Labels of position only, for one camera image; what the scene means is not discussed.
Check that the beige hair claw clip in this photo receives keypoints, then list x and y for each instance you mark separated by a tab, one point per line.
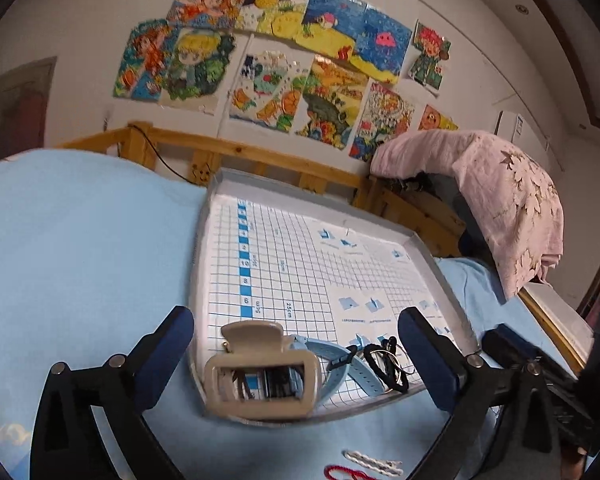
252	335

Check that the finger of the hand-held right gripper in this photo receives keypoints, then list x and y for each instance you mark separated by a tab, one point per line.
515	334
510	350

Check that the group of colourful wall drawings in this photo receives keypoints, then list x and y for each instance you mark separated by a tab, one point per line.
330	35

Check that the wooden bed side rail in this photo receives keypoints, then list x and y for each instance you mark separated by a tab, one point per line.
537	307

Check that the light blue wrist watch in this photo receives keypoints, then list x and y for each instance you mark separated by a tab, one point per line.
325	355

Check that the recessed ceiling light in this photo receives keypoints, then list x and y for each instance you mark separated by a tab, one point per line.
521	8

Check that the white air conditioner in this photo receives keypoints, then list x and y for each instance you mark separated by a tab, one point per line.
517	127

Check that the wooden bed frame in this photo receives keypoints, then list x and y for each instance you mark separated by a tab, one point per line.
260	155

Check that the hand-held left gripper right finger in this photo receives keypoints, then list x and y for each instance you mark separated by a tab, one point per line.
427	360

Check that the pink floral blanket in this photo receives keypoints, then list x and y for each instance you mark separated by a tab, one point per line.
505	200

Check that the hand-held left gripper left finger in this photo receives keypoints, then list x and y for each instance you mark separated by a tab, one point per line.
162	360

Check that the grey tray with grid paper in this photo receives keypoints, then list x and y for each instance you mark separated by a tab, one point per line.
300	270

